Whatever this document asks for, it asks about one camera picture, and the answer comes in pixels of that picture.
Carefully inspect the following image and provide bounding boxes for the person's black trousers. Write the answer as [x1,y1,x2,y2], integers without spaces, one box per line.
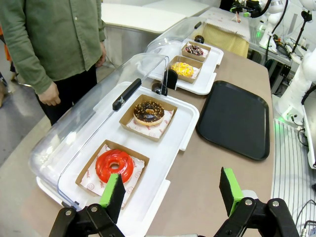
[36,64,98,126]

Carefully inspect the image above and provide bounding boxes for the white corrugated mat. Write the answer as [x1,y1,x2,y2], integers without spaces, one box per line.
[203,6,252,41]

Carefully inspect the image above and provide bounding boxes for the white printed paper liner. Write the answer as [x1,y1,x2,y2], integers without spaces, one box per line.
[170,64,200,79]
[126,110,174,139]
[80,145,146,207]
[185,45,209,59]

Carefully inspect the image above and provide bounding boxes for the green-padded black left gripper right finger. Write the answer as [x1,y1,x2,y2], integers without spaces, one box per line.
[213,166,301,237]

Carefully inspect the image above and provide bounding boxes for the white plastic display base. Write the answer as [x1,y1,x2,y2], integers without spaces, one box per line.
[36,81,200,237]
[145,38,224,96]

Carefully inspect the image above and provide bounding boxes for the person's right hand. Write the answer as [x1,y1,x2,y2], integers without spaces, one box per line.
[38,81,61,106]

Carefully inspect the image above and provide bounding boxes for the black serving tray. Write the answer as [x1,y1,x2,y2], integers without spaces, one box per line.
[196,80,270,161]

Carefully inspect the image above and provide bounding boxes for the clear lid with black handle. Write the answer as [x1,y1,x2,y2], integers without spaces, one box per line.
[145,16,207,54]
[28,52,170,210]

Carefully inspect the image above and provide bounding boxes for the green-padded black left gripper left finger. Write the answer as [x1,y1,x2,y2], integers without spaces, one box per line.
[48,173,127,237]

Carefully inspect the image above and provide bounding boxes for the person's green shirt torso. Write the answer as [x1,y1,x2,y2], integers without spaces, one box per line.
[0,0,107,95]

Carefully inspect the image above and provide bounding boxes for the brown cardboard donut tray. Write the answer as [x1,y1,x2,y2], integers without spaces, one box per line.
[118,94,178,143]
[75,139,150,210]
[181,40,212,62]
[168,55,204,84]

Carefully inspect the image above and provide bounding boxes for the black camera stand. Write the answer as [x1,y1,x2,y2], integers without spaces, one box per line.
[290,9,313,54]

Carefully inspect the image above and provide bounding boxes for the white round table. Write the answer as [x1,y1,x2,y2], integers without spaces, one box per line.
[101,2,210,67]

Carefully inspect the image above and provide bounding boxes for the thin black cable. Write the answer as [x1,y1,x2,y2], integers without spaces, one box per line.
[295,199,316,232]

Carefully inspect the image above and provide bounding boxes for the person's left hand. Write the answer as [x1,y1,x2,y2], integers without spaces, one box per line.
[95,41,107,68]

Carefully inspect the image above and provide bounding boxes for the person's left forearm green sleeve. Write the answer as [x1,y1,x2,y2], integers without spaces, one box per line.
[98,9,107,43]

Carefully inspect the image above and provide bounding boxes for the yellow cloth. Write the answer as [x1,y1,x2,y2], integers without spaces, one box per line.
[203,23,250,59]

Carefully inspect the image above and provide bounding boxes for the chocolate donut with coloured sprinkles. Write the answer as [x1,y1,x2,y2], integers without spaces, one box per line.
[185,44,204,56]

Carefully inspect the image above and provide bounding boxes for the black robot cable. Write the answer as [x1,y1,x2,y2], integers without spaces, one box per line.
[264,0,290,62]

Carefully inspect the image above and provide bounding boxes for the yellow sprinkled donut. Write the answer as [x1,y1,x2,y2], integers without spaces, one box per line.
[170,62,195,79]

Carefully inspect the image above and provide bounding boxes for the person's right forearm green sleeve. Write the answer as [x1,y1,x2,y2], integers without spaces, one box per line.
[9,37,54,95]

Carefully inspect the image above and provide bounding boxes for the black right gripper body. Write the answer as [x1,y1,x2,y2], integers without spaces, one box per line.
[229,0,262,18]

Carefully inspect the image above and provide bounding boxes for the chocolate donut with nut bits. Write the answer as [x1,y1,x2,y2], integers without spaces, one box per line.
[133,100,165,126]

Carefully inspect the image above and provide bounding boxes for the red glazed donut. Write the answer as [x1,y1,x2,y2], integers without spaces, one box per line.
[95,149,134,184]

